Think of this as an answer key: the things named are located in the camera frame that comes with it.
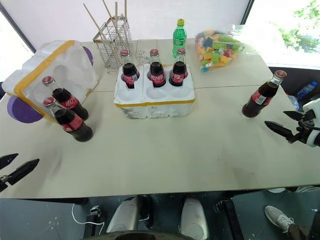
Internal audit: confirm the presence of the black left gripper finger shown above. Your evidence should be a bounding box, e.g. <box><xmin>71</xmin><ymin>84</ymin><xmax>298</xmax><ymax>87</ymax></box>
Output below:
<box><xmin>4</xmin><ymin>158</ymin><xmax>41</xmax><ymax>186</ymax></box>
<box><xmin>0</xmin><ymin>152</ymin><xmax>20</xmax><ymax>170</ymax></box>

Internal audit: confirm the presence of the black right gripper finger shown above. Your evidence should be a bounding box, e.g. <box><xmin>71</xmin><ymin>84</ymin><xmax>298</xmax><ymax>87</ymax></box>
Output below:
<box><xmin>264</xmin><ymin>120</ymin><xmax>301</xmax><ymax>144</ymax></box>
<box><xmin>282</xmin><ymin>109</ymin><xmax>317</xmax><ymax>123</ymax></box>

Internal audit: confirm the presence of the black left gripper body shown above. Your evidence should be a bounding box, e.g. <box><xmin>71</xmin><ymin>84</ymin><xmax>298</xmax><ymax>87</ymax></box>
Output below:
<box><xmin>0</xmin><ymin>174</ymin><xmax>10</xmax><ymax>193</ymax></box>

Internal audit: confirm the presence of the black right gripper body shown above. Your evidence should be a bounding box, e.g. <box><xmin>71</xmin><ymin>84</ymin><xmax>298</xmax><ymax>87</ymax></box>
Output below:
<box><xmin>295</xmin><ymin>115</ymin><xmax>317</xmax><ymax>144</ymax></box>

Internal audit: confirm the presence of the glass cola bottle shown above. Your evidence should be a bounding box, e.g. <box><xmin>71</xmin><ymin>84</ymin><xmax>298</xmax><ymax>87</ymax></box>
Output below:
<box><xmin>42</xmin><ymin>96</ymin><xmax>94</xmax><ymax>143</ymax></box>
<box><xmin>241</xmin><ymin>70</ymin><xmax>288</xmax><ymax>119</ymax></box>
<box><xmin>41</xmin><ymin>75</ymin><xmax>90</xmax><ymax>121</ymax></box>
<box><xmin>119</xmin><ymin>49</ymin><xmax>141</xmax><ymax>89</ymax></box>
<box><xmin>146</xmin><ymin>48</ymin><xmax>167</xmax><ymax>89</ymax></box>
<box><xmin>168</xmin><ymin>47</ymin><xmax>190</xmax><ymax>88</ymax></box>

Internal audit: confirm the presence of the white foam bottle holder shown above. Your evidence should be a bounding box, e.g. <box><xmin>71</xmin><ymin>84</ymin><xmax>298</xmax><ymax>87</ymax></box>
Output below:
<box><xmin>113</xmin><ymin>63</ymin><xmax>196</xmax><ymax>121</ymax></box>

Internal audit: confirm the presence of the water bottle blue label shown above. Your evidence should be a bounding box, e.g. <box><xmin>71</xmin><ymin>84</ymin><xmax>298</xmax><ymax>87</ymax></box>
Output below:
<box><xmin>295</xmin><ymin>80</ymin><xmax>319</xmax><ymax>100</ymax></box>

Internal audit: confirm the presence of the purple disc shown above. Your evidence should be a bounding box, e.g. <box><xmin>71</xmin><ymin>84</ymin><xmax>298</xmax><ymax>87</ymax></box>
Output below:
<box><xmin>4</xmin><ymin>95</ymin><xmax>44</xmax><ymax>124</ymax></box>

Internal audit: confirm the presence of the grey sneaker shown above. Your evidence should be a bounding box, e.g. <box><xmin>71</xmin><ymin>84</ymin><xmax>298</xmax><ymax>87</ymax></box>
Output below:
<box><xmin>264</xmin><ymin>205</ymin><xmax>296</xmax><ymax>234</ymax></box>

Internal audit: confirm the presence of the bag of coloured blocks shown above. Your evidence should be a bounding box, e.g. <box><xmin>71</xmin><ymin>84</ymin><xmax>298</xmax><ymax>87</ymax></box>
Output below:
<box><xmin>194</xmin><ymin>23</ymin><xmax>252</xmax><ymax>74</ymax></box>

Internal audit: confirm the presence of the silver robot left leg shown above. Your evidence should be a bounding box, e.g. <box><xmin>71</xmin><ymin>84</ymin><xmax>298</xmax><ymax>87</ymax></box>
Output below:
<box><xmin>105</xmin><ymin>195</ymin><xmax>139</xmax><ymax>235</ymax></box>

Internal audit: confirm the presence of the silver robot leg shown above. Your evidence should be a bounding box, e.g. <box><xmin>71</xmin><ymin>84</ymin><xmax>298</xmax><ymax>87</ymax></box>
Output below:
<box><xmin>180</xmin><ymin>196</ymin><xmax>210</xmax><ymax>240</ymax></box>
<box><xmin>105</xmin><ymin>195</ymin><xmax>139</xmax><ymax>235</ymax></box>

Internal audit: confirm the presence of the silver robot right leg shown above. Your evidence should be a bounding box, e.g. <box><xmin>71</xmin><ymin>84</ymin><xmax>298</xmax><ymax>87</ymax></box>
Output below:
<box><xmin>180</xmin><ymin>196</ymin><xmax>210</xmax><ymax>240</ymax></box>

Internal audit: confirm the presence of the green soda bottle yellow cap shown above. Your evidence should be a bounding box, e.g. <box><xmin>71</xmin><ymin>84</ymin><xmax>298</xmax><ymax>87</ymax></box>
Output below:
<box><xmin>172</xmin><ymin>18</ymin><xmax>188</xmax><ymax>59</ymax></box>

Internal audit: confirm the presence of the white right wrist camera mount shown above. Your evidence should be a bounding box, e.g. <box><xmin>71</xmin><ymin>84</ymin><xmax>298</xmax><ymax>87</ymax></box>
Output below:
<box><xmin>301</xmin><ymin>97</ymin><xmax>320</xmax><ymax>149</ymax></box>

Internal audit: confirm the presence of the white cable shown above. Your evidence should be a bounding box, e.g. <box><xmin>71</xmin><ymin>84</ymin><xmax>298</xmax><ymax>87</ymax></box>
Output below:
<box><xmin>71</xmin><ymin>203</ymin><xmax>105</xmax><ymax>228</ymax></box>

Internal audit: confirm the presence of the black window frame bar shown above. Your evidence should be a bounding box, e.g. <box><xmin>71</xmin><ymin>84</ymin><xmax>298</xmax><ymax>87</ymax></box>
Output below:
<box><xmin>0</xmin><ymin>4</ymin><xmax>36</xmax><ymax>54</ymax></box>
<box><xmin>240</xmin><ymin>0</ymin><xmax>256</xmax><ymax>26</ymax></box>

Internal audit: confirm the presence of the metal wire rack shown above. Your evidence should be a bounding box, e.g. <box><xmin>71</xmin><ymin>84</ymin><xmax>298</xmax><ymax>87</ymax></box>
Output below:
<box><xmin>92</xmin><ymin>14</ymin><xmax>134</xmax><ymax>74</ymax></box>

